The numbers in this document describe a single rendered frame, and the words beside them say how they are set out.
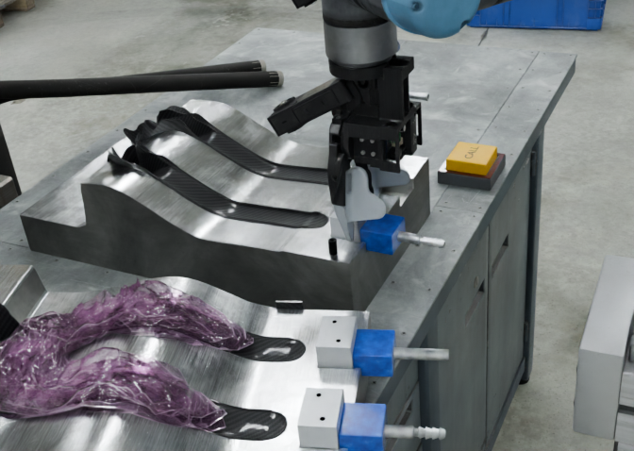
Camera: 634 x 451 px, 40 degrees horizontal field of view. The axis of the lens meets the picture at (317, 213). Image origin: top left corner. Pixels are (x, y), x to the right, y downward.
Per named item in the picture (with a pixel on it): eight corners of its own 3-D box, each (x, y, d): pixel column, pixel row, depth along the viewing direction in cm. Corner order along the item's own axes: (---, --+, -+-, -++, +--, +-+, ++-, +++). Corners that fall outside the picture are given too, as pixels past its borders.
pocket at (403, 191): (414, 202, 115) (413, 177, 113) (400, 223, 111) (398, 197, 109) (382, 196, 117) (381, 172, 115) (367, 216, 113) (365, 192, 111)
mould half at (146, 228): (430, 214, 122) (427, 126, 115) (355, 326, 103) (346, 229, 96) (139, 165, 143) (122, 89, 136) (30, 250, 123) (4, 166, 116)
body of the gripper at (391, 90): (398, 180, 93) (393, 75, 87) (325, 169, 96) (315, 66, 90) (424, 148, 99) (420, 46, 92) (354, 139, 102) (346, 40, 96)
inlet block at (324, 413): (446, 434, 83) (445, 392, 80) (445, 476, 79) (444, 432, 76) (310, 427, 85) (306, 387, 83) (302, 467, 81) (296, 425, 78)
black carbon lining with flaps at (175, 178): (370, 185, 116) (366, 121, 111) (318, 250, 104) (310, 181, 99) (156, 151, 131) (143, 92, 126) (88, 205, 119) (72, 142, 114)
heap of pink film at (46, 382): (259, 325, 95) (250, 265, 91) (219, 448, 80) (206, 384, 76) (37, 319, 100) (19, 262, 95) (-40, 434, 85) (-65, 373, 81)
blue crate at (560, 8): (608, 2, 419) (612, -44, 408) (600, 33, 387) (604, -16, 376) (481, -1, 440) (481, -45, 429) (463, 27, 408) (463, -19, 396)
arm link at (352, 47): (309, 25, 88) (343, 0, 94) (314, 69, 90) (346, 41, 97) (379, 31, 85) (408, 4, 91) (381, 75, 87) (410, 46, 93)
